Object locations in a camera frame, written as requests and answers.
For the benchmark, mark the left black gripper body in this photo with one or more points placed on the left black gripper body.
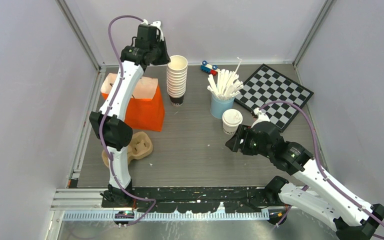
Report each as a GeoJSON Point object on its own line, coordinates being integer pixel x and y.
{"type": "Point", "coordinates": [160, 55]}

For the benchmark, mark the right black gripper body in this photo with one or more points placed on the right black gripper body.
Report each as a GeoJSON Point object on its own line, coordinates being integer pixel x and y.
{"type": "Point", "coordinates": [249, 145]}

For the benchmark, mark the white paper coffee cup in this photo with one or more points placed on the white paper coffee cup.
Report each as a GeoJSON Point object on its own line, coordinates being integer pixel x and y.
{"type": "Point", "coordinates": [229, 129]}

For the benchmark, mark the white plastic cup lid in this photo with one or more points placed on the white plastic cup lid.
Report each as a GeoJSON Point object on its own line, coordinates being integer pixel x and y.
{"type": "Point", "coordinates": [232, 117]}

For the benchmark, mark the stack of paper cups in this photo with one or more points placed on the stack of paper cups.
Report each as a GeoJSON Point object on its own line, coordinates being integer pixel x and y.
{"type": "Point", "coordinates": [176, 78]}

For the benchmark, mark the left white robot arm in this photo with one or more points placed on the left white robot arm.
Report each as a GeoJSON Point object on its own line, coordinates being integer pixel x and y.
{"type": "Point", "coordinates": [114, 134]}

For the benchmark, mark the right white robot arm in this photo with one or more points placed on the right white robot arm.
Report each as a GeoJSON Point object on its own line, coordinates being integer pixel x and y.
{"type": "Point", "coordinates": [351, 217]}

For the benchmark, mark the blue straw holder cup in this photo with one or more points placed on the blue straw holder cup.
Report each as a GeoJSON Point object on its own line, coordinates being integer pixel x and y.
{"type": "Point", "coordinates": [218, 107]}

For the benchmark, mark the black white checkerboard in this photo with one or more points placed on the black white checkerboard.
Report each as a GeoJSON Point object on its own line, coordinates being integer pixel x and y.
{"type": "Point", "coordinates": [266, 85]}

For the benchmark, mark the bundle of white straws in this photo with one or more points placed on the bundle of white straws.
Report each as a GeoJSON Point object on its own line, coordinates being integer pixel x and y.
{"type": "Point", "coordinates": [227, 84]}

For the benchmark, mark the orange paper bag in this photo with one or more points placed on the orange paper bag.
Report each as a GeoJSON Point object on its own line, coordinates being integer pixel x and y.
{"type": "Point", "coordinates": [145, 108]}

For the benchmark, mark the red blue toy car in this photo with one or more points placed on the red blue toy car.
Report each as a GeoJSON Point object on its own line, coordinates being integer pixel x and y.
{"type": "Point", "coordinates": [208, 68]}

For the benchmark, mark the brown cardboard cup carrier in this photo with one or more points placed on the brown cardboard cup carrier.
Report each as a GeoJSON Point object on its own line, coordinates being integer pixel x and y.
{"type": "Point", "coordinates": [139, 147]}

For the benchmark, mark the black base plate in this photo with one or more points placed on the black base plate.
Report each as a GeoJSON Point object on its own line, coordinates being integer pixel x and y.
{"type": "Point", "coordinates": [234, 199]}

